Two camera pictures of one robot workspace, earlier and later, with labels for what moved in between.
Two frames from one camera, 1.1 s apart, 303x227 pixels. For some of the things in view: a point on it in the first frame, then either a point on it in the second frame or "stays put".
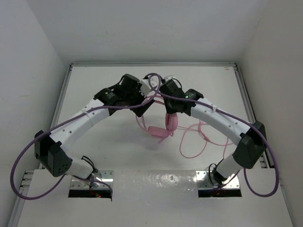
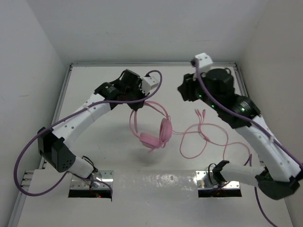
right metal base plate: (206, 180) stays put
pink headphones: (171, 123) → (150, 141)
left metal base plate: (99, 179) stays put
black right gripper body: (170, 108) → (192, 89)
